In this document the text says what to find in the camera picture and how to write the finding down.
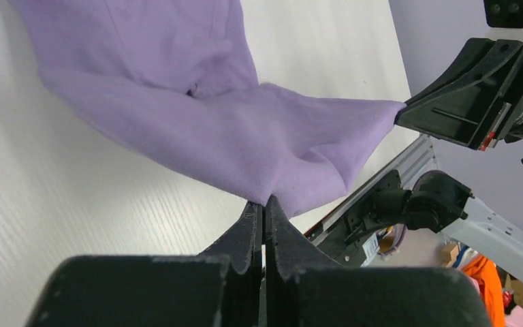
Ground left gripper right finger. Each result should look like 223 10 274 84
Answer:
265 196 491 326

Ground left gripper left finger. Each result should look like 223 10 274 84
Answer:
27 203 263 326

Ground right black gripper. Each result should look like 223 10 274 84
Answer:
394 38 523 151

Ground lavender t shirt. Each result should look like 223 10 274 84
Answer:
13 1 403 217

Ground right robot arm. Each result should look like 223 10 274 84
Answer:
342 1 523 281

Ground orange cloth in background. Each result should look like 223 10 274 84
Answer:
462 254 506 327

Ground aluminium frame rail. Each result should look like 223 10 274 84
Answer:
304 136 438 240

